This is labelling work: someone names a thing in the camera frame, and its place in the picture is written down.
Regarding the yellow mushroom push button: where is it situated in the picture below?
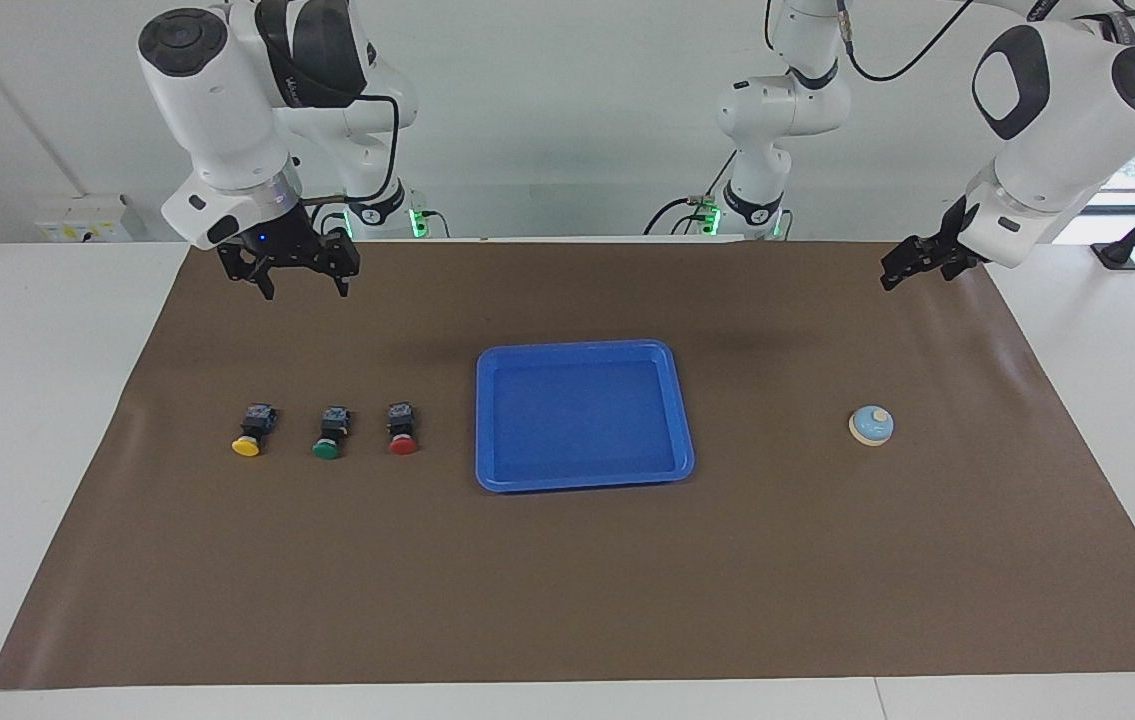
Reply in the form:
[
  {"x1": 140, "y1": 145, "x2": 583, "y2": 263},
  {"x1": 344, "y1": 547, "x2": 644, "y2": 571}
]
[{"x1": 231, "y1": 403, "x2": 278, "y2": 459}]

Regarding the green mushroom push button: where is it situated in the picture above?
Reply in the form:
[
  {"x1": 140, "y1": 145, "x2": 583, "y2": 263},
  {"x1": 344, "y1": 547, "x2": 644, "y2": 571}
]
[{"x1": 312, "y1": 406, "x2": 350, "y2": 461}]

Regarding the red mushroom push button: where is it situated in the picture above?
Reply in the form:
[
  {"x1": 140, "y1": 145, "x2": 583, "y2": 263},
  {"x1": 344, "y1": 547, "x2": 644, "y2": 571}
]
[{"x1": 386, "y1": 402, "x2": 420, "y2": 457}]

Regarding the light blue service bell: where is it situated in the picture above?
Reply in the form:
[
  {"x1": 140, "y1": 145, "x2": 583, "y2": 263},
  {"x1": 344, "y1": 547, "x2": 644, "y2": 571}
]
[{"x1": 848, "y1": 405, "x2": 895, "y2": 447}]

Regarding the blue plastic tray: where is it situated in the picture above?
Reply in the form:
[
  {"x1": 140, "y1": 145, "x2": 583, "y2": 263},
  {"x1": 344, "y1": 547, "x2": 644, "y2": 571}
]
[{"x1": 475, "y1": 339, "x2": 696, "y2": 494}]

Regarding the brown table mat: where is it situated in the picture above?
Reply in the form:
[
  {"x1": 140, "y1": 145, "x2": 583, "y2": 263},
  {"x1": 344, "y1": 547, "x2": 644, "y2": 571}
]
[{"x1": 0, "y1": 238, "x2": 1135, "y2": 691}]

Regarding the black right base cable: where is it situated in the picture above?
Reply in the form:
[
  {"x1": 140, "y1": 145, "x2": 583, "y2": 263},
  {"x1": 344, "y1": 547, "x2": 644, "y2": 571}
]
[{"x1": 307, "y1": 195, "x2": 353, "y2": 241}]

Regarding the black base cable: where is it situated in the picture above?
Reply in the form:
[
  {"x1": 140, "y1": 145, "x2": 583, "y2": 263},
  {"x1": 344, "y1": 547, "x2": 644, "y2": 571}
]
[
  {"x1": 643, "y1": 150, "x2": 738, "y2": 237},
  {"x1": 307, "y1": 195, "x2": 353, "y2": 241}
]

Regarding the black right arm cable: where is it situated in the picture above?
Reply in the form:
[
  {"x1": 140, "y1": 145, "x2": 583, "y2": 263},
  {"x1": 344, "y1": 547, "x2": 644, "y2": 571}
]
[{"x1": 262, "y1": 90, "x2": 400, "y2": 211}]

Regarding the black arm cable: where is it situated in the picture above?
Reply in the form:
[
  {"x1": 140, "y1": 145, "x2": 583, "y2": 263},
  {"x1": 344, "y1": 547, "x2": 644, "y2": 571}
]
[
  {"x1": 262, "y1": 90, "x2": 400, "y2": 211},
  {"x1": 832, "y1": 0, "x2": 978, "y2": 83}
]

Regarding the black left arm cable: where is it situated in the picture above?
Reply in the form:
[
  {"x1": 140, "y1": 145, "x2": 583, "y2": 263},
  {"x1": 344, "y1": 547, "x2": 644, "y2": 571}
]
[{"x1": 832, "y1": 0, "x2": 978, "y2": 83}]

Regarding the white wall socket box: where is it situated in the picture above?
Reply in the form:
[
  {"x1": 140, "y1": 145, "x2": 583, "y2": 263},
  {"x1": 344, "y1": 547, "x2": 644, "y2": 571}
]
[{"x1": 35, "y1": 193, "x2": 133, "y2": 243}]

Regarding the black left base cable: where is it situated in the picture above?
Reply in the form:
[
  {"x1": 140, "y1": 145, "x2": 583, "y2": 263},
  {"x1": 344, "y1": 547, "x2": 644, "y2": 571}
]
[{"x1": 643, "y1": 150, "x2": 738, "y2": 237}]

